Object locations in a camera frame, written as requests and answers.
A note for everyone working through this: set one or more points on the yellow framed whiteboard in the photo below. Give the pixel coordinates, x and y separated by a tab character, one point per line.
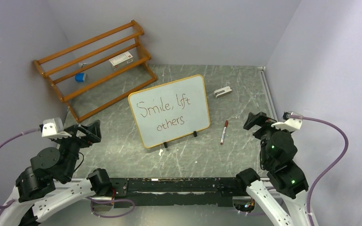
170	111

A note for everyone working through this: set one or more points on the white brown whiteboard marker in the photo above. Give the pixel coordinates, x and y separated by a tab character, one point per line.
224	132

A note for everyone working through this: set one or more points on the white whiteboard eraser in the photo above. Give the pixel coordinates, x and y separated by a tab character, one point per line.
222	92

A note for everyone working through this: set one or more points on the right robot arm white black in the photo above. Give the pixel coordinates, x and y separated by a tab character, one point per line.
277	150

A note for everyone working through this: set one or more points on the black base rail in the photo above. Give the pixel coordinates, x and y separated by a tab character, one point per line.
174	191

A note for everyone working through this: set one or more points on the blue small object on rack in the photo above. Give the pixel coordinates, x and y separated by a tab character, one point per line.
80	77

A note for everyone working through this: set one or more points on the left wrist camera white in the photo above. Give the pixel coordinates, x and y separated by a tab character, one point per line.
53	129

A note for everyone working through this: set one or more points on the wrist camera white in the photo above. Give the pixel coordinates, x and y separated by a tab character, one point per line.
53	129
293	122

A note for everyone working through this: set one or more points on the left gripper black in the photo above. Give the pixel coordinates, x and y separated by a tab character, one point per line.
93	133

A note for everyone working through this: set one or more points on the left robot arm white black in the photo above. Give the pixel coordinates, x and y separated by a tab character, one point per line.
28	204

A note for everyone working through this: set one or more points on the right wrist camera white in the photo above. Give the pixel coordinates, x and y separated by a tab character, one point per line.
293	122

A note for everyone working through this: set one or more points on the white red box on rack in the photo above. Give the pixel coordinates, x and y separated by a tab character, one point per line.
121	60

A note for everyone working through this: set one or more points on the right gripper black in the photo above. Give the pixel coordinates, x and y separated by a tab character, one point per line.
259	118

